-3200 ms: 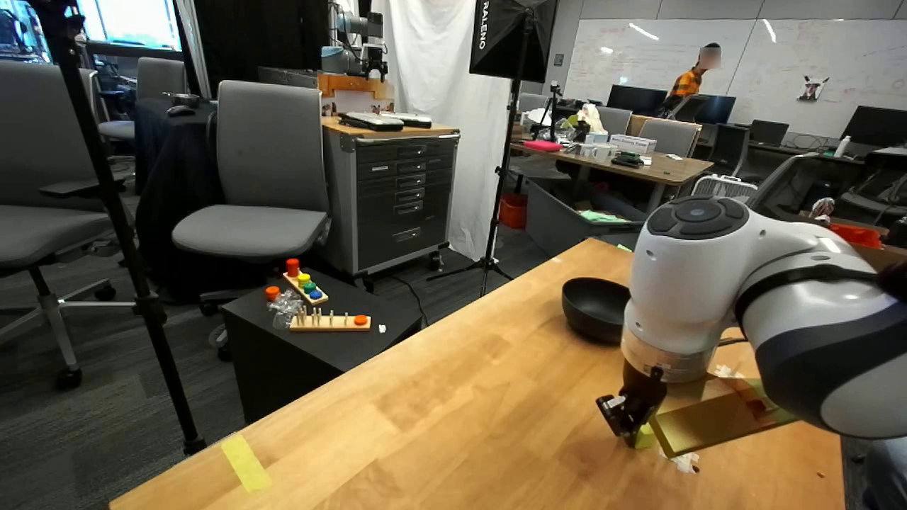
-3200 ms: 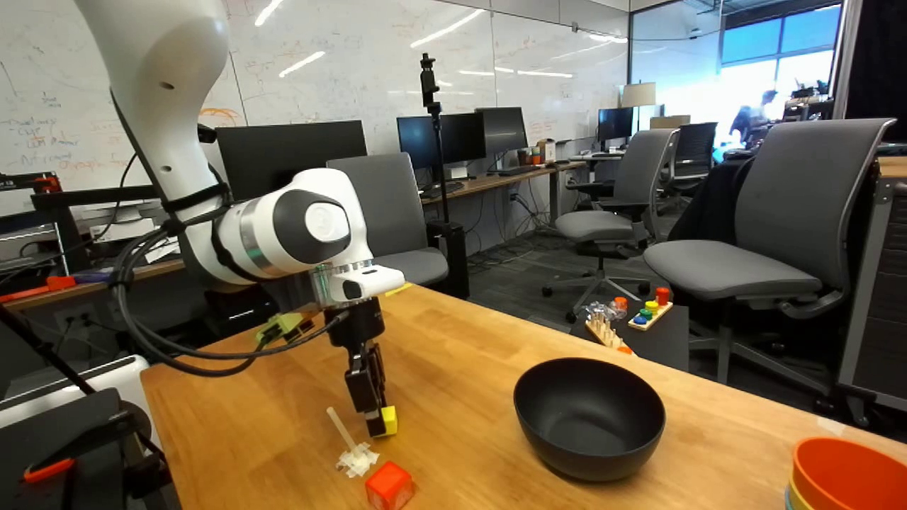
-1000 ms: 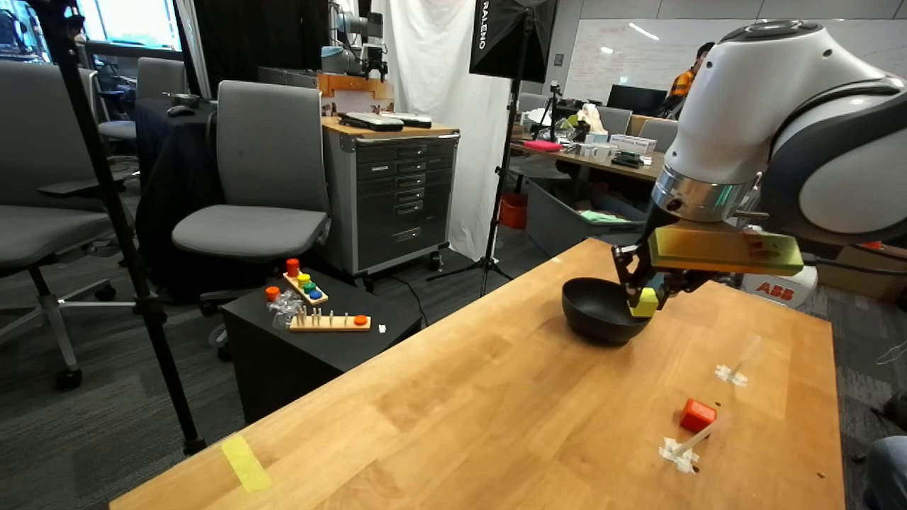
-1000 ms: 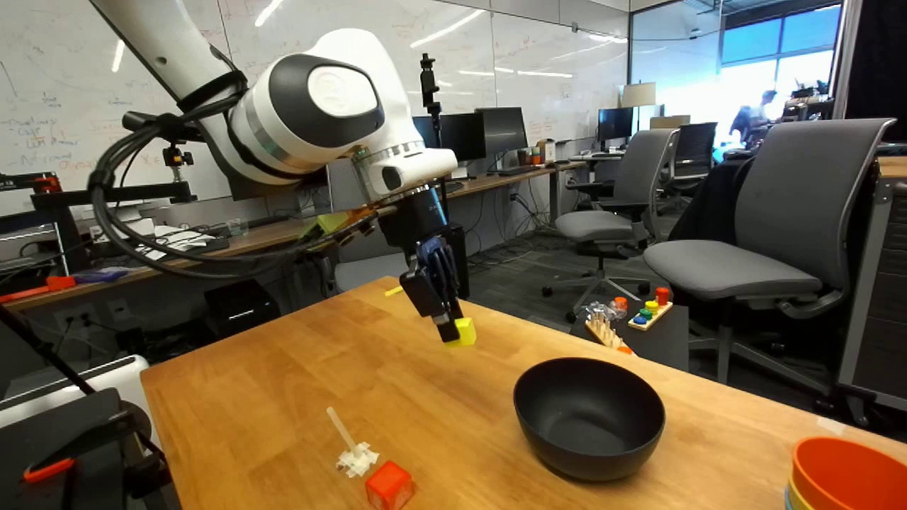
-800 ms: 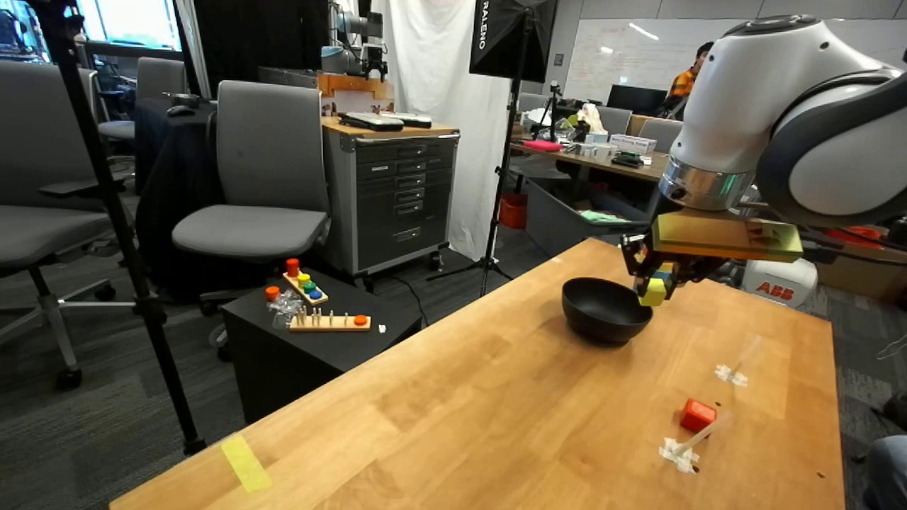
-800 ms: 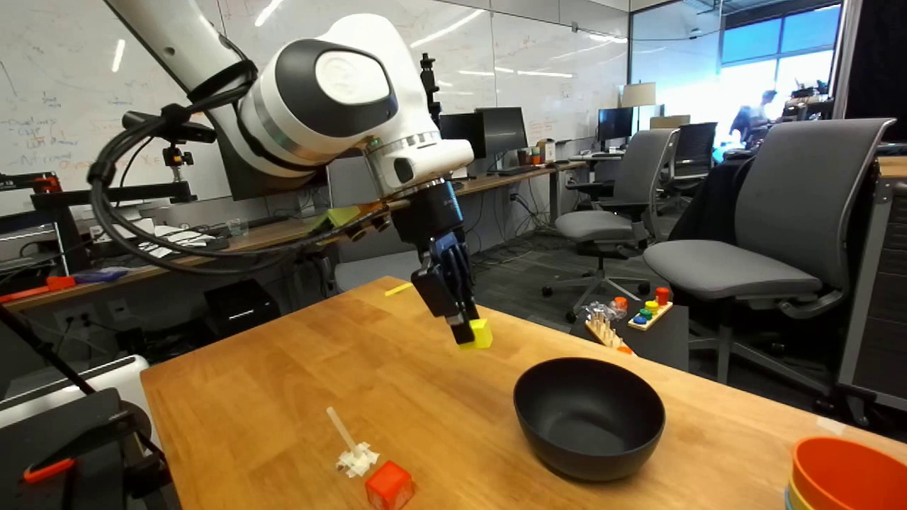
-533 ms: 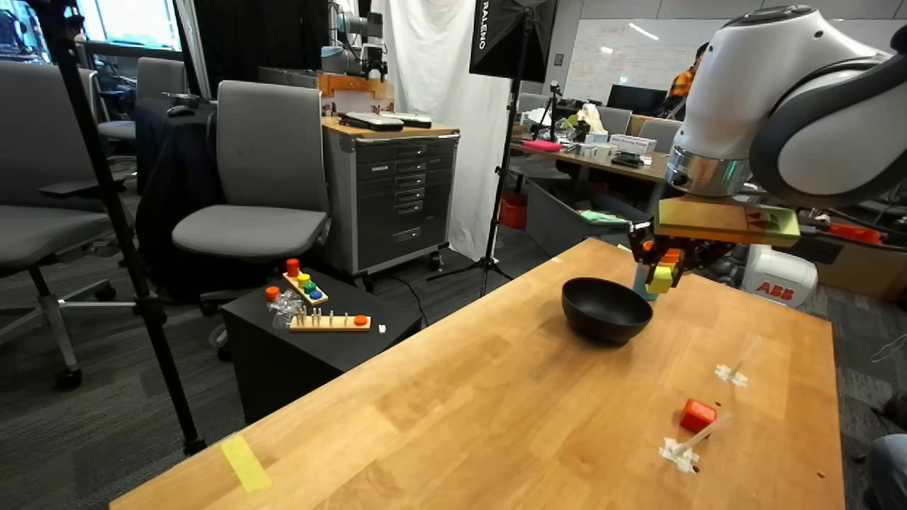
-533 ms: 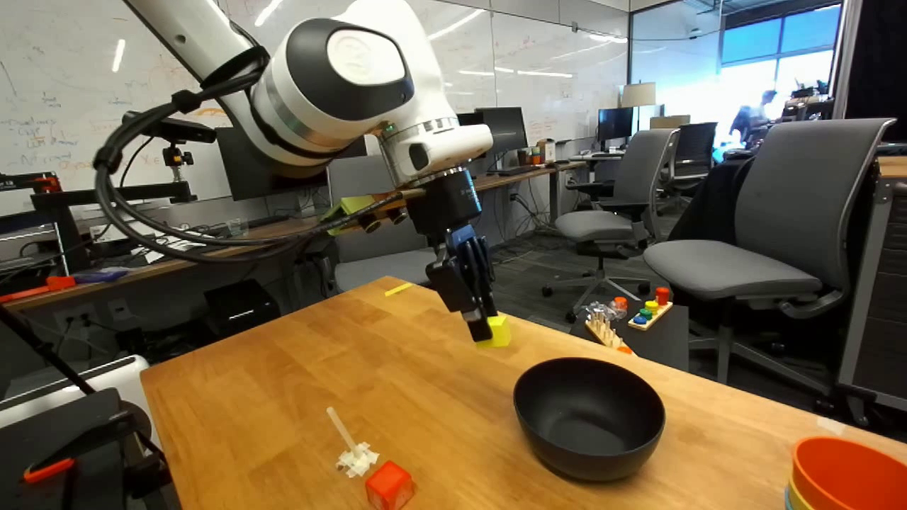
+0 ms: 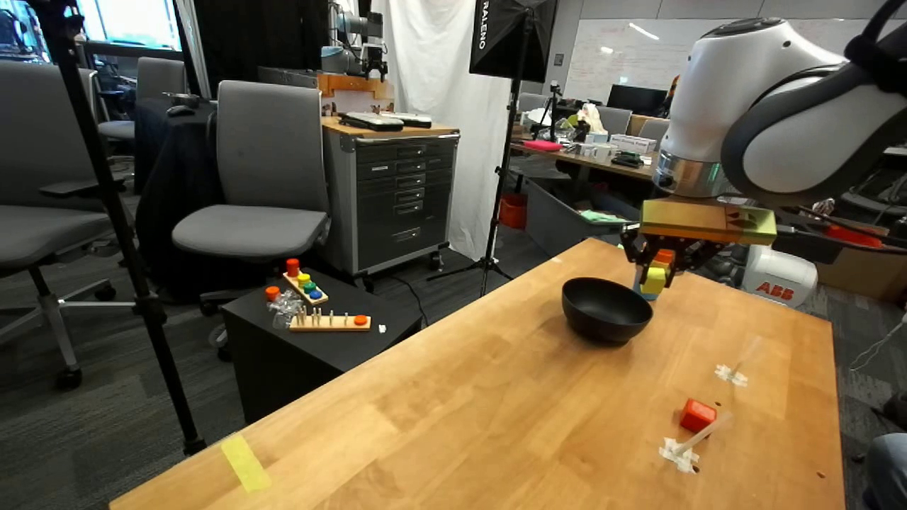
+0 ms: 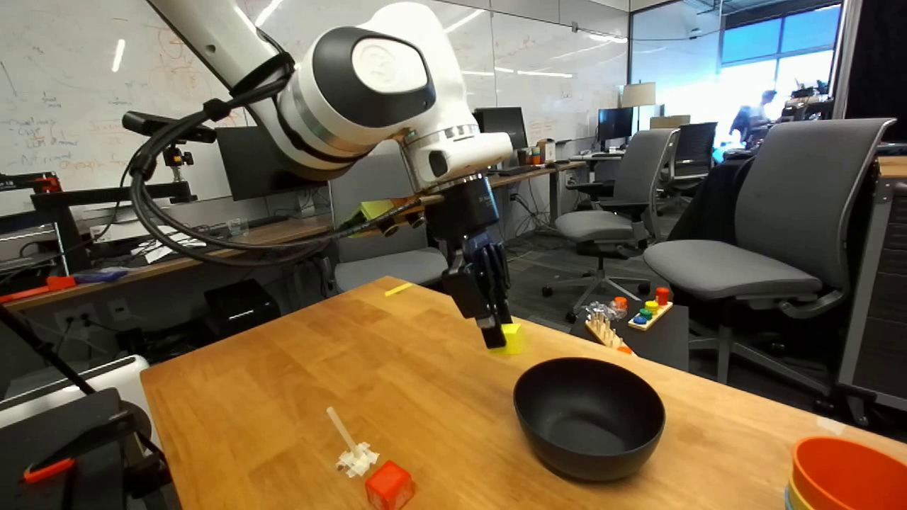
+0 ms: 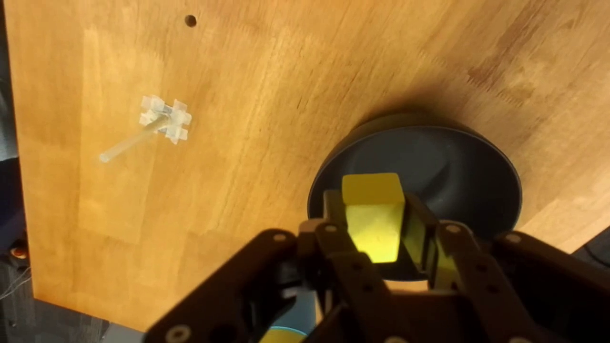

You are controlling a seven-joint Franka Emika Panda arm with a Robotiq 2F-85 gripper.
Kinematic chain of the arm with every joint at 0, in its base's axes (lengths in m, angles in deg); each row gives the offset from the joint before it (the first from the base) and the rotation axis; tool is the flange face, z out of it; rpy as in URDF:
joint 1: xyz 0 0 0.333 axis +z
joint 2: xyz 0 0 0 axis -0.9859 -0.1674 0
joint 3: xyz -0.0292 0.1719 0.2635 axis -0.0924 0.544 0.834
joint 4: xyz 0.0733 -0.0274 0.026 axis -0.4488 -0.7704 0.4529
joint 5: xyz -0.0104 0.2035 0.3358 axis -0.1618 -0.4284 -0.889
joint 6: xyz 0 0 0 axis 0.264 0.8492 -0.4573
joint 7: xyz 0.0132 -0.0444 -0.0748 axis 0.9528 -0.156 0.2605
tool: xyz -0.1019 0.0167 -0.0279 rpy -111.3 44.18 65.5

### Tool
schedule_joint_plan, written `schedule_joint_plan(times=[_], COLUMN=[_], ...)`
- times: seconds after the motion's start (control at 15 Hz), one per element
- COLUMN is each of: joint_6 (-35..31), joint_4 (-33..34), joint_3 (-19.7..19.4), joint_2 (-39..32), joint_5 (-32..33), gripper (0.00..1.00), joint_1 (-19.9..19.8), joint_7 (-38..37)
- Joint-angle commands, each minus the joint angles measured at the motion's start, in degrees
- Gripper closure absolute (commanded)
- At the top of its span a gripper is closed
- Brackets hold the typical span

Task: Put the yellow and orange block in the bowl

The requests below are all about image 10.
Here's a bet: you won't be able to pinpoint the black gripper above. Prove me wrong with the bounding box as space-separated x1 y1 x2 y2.
425 176 515 351

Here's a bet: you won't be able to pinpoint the yellow block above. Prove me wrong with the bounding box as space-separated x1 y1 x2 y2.
496 321 524 359

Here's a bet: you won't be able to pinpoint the orange block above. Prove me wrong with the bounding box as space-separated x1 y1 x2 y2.
361 458 420 510

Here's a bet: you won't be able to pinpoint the wooden block toy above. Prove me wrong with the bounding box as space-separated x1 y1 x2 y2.
580 305 635 358

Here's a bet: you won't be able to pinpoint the black bowl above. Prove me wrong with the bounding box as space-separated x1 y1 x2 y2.
510 355 669 485

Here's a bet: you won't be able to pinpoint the clear plastic bag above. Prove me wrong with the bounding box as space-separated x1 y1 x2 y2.
574 278 635 322

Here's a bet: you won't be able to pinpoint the grey office chair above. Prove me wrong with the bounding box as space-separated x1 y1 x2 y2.
540 127 680 321
639 115 897 406
322 149 449 295

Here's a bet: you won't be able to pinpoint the colourful peg toy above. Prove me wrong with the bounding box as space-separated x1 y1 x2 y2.
625 284 676 332

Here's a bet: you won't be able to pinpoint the white cross piece with stick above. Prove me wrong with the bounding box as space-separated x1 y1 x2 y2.
322 406 383 481

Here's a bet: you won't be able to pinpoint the black monitor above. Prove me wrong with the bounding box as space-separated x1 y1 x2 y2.
214 125 291 205
670 121 719 178
472 104 530 152
595 104 636 145

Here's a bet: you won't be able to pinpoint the white lamp shade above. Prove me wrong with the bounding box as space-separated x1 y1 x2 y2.
618 80 659 110

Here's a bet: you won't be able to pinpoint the white papers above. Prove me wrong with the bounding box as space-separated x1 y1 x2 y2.
126 223 218 267

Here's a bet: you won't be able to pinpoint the seated person in dark clothes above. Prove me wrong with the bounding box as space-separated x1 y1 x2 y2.
727 88 778 152

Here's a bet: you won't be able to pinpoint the orange plastic cup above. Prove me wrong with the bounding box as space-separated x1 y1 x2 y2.
788 437 907 510

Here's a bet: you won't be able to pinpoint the grey metal drawer cabinet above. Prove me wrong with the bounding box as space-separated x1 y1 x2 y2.
836 152 907 420

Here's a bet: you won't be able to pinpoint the white box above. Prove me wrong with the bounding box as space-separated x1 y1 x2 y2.
0 351 152 434

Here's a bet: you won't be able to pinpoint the long wooden desk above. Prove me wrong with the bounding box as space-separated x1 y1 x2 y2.
0 155 588 315

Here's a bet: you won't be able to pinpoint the orange flat tool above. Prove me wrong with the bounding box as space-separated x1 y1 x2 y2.
0 273 78 305

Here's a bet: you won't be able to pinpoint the black panel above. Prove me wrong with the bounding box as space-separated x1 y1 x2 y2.
840 0 907 145

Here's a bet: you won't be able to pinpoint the yellow-green wrist camera mount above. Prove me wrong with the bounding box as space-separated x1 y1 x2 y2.
357 195 398 227

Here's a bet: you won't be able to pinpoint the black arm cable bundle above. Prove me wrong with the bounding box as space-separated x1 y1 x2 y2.
121 53 447 273

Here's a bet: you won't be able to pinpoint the black camera on mount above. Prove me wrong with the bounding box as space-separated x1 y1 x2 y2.
119 107 221 206

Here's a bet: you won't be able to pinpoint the black frame with red clamp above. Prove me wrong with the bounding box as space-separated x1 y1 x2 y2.
0 168 194 278

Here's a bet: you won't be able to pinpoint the black stand with red handle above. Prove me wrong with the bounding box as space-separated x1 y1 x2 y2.
0 301 184 510

